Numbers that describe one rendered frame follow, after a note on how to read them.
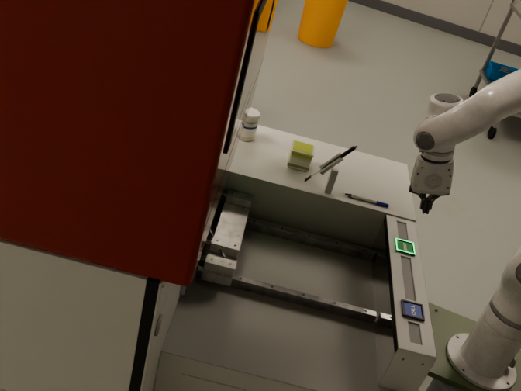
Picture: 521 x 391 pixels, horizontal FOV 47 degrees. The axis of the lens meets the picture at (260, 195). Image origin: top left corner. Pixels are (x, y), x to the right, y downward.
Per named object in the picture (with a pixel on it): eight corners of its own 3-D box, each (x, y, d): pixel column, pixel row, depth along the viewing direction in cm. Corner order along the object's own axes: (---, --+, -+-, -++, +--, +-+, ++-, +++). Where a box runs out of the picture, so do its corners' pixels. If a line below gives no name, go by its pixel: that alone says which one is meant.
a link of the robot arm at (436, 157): (421, 151, 151) (419, 162, 153) (457, 154, 151) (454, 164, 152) (418, 136, 158) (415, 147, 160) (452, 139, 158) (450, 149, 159)
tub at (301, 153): (285, 167, 194) (291, 150, 190) (288, 156, 200) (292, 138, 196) (308, 173, 194) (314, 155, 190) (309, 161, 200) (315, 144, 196)
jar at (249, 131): (232, 138, 201) (238, 113, 196) (236, 129, 207) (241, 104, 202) (253, 143, 201) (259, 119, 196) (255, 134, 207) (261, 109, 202)
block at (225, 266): (203, 269, 158) (205, 261, 157) (205, 261, 161) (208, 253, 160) (232, 277, 159) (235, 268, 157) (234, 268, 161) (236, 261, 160)
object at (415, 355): (378, 386, 147) (398, 348, 140) (371, 248, 193) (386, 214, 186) (415, 396, 148) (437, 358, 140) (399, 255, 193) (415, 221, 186)
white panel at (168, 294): (124, 420, 125) (146, 280, 103) (203, 203, 193) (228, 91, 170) (138, 423, 125) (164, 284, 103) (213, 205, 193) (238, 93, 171)
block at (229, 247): (208, 250, 165) (211, 242, 163) (211, 243, 168) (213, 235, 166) (237, 257, 165) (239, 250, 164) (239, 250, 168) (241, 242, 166)
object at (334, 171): (312, 190, 186) (325, 153, 179) (313, 184, 189) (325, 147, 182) (332, 195, 186) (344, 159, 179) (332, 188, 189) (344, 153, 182)
